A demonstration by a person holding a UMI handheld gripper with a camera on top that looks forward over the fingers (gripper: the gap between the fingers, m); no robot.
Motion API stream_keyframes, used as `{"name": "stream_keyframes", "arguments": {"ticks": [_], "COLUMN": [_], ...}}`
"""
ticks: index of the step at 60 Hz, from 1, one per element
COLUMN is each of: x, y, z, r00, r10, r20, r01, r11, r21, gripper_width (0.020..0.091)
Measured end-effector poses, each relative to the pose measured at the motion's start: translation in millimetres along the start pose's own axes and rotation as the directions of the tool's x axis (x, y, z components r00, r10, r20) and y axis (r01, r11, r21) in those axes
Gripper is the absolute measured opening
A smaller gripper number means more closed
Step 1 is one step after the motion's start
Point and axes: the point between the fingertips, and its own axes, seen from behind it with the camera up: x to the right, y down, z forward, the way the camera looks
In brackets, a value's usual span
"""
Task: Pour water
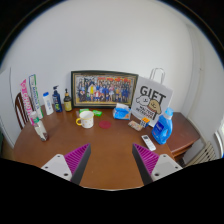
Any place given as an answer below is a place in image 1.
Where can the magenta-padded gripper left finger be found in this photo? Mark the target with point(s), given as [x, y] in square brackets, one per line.
[76, 159]

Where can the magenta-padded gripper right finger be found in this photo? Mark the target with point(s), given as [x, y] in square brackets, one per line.
[147, 159]

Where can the clear green-labelled drink bottle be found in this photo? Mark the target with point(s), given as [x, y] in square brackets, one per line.
[40, 128]

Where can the white remote control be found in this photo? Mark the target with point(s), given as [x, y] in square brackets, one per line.
[148, 142]

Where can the blue detergent bottle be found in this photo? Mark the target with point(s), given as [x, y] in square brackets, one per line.
[162, 130]

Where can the small patterned pouch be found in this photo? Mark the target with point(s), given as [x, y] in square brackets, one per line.
[135, 125]

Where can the colourful puzzle cube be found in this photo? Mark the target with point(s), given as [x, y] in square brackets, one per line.
[145, 122]

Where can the white yellow-rimmed mug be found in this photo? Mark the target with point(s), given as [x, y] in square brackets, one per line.
[87, 120]

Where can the round red coaster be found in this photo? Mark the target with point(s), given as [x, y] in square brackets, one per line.
[105, 125]

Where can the brown wooden side table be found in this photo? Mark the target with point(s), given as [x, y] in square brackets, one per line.
[183, 131]

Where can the blue tissue pack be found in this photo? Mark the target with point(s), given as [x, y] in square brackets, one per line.
[121, 113]

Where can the dark yellow-labelled pump bottle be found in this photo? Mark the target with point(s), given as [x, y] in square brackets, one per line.
[68, 103]

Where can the white radiator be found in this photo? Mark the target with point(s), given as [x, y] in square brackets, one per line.
[204, 154]

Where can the white blue-capped bottle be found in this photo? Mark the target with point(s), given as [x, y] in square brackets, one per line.
[48, 105]

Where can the blue pump bottle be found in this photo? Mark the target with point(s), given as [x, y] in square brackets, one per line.
[57, 100]

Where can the white paper gift bag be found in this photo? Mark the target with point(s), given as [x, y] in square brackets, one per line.
[150, 96]

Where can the brown wooden chair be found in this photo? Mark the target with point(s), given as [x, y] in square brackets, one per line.
[20, 111]

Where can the framed group photo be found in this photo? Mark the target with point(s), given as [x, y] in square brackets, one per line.
[104, 89]

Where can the pink shuttlecock tube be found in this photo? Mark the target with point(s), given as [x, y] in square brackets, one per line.
[26, 101]

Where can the white green shuttlecock tube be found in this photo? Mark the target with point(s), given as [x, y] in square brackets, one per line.
[35, 95]

